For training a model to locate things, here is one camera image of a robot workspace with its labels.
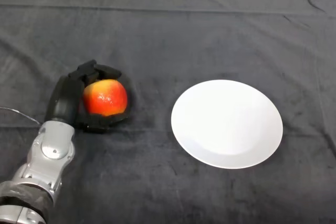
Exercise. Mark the white round plate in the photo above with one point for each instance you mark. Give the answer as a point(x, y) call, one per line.
point(227, 124)

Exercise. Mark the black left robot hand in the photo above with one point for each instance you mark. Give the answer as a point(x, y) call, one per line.
point(65, 98)

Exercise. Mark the black cloth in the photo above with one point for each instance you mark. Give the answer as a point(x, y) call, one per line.
point(183, 37)

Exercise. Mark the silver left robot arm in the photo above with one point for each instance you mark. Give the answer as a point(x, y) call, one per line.
point(42, 161)

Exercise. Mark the red yellow apple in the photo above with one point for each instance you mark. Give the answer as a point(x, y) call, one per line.
point(106, 98)

